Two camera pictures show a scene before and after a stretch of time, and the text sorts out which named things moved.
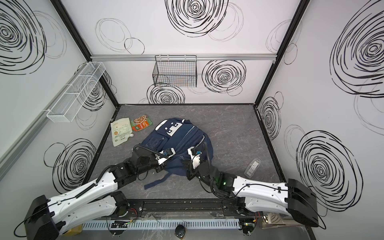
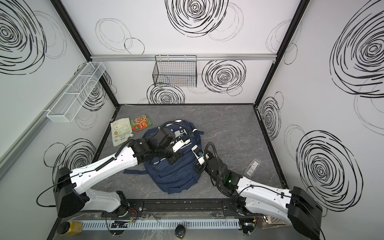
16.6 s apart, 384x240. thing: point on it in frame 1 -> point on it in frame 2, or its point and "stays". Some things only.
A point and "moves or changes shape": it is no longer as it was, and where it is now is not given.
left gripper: x=159 y=165 -> x=169 y=153
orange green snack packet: x=141 y=123 stays
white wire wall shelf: x=63 y=110 stays
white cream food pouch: x=121 y=131 stays
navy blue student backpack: x=179 y=134 moves or changes shape
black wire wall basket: x=176 y=71 stays
